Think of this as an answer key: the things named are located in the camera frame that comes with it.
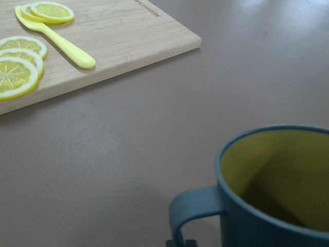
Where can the bamboo cutting board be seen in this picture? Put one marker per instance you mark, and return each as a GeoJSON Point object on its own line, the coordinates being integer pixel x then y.
{"type": "Point", "coordinates": [120, 35]}

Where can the yellow plastic knife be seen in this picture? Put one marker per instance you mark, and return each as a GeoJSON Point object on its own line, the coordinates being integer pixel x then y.
{"type": "Point", "coordinates": [81, 58]}

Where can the blue mug yellow inside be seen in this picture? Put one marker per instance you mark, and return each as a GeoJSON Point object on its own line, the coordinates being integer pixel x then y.
{"type": "Point", "coordinates": [272, 190]}

